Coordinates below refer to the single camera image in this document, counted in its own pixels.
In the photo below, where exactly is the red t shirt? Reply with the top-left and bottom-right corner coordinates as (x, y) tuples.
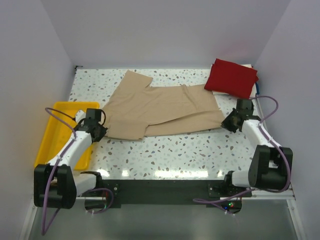
(204, 58), (259, 99)

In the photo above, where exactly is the beige t shirt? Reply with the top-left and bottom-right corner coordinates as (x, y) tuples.
(103, 70), (224, 141)

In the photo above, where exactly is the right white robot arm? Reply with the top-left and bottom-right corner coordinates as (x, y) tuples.
(221, 99), (294, 197)

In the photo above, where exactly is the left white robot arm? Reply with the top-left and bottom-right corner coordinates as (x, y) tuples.
(33, 107), (108, 209)

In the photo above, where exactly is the blue folded t shirt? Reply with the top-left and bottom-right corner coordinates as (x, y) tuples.
(255, 82), (260, 95)

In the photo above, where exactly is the yellow plastic tray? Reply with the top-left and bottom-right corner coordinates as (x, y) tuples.
(34, 101), (100, 171)

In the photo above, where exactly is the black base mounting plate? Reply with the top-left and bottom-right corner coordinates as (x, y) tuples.
(101, 179), (246, 208)

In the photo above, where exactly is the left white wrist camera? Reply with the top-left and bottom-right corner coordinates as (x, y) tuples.
(74, 110), (86, 123)

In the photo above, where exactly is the aluminium frame rail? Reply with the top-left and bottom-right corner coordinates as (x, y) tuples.
(20, 191), (306, 240)

